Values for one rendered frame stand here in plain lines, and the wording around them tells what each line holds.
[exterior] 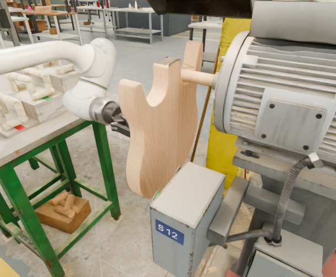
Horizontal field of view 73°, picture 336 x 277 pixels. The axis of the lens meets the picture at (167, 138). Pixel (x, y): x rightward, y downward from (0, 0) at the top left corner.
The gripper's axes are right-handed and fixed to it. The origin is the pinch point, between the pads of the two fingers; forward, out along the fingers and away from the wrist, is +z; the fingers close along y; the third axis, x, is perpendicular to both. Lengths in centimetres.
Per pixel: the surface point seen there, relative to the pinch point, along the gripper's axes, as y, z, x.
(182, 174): 16.3, 16.3, 3.4
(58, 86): -14, -69, -6
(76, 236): 13, -55, -88
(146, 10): -567, -416, -50
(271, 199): 5.5, 34.7, -5.0
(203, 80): -6.9, 9.8, 15.3
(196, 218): 25.1, 23.7, 3.9
